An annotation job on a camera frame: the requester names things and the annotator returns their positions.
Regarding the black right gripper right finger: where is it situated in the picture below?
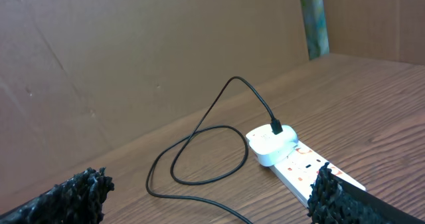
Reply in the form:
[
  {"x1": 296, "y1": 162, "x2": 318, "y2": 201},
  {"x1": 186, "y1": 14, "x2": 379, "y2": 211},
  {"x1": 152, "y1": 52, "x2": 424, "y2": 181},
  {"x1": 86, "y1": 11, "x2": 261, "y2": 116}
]
[{"x1": 307, "y1": 162, "x2": 424, "y2": 224}]

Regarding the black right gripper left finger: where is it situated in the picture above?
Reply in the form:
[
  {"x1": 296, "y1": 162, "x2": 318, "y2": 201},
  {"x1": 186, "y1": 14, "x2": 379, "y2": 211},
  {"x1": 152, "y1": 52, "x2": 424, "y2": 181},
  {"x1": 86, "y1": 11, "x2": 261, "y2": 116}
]
[{"x1": 1, "y1": 168, "x2": 114, "y2": 224}]

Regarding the black charging cable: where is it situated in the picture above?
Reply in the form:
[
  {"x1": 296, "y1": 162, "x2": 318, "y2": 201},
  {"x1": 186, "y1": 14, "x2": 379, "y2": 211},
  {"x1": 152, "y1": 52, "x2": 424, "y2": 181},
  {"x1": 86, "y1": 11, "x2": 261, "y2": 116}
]
[{"x1": 145, "y1": 76, "x2": 284, "y2": 224}]

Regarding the white charger adapter plug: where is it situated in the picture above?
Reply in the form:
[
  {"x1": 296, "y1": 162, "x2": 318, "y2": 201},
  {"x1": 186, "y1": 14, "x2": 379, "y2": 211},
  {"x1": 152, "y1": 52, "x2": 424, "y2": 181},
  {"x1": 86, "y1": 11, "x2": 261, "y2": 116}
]
[{"x1": 246, "y1": 124, "x2": 298, "y2": 167}]

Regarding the white power strip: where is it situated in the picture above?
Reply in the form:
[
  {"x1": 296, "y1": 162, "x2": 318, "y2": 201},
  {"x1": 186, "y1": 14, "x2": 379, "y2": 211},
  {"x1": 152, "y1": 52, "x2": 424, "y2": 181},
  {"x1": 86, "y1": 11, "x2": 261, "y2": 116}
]
[{"x1": 268, "y1": 140, "x2": 367, "y2": 209}]

